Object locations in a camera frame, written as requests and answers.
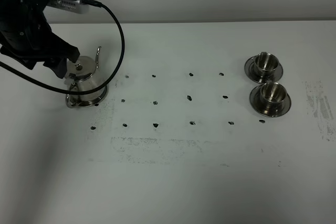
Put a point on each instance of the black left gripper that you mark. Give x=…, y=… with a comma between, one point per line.
x=27, y=38

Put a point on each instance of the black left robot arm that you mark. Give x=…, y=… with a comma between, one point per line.
x=27, y=37

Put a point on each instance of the stainless steel teapot tray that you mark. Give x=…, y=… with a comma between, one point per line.
x=94, y=99

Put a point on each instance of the far stainless steel saucer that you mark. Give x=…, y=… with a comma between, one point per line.
x=255, y=77

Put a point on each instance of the stainless steel saucer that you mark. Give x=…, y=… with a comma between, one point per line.
x=268, y=110
x=255, y=77

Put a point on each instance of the near stainless steel saucer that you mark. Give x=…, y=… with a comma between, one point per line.
x=268, y=110

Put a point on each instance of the far stainless steel teacup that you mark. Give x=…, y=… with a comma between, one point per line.
x=265, y=63

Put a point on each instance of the stainless steel teacup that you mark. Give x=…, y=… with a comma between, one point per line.
x=265, y=63
x=272, y=93

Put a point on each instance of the near stainless steel teacup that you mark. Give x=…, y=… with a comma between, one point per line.
x=272, y=93

